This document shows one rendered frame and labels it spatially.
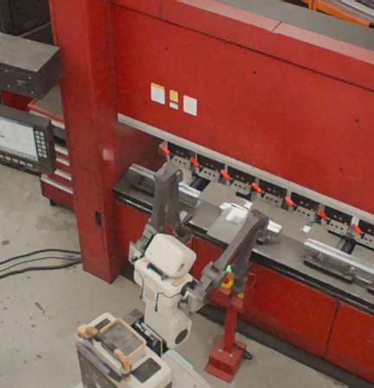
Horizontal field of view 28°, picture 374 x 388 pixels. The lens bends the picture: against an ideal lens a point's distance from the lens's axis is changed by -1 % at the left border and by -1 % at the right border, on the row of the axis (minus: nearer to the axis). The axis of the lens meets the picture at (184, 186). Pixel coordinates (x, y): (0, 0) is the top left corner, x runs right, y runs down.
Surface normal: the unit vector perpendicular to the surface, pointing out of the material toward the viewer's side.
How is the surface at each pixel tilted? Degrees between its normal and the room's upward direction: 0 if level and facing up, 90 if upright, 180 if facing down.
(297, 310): 90
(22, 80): 90
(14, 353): 0
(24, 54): 0
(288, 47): 90
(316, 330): 90
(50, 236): 0
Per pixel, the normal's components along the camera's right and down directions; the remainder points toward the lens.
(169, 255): -0.52, -0.13
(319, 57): -0.52, 0.58
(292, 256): 0.01, -0.72
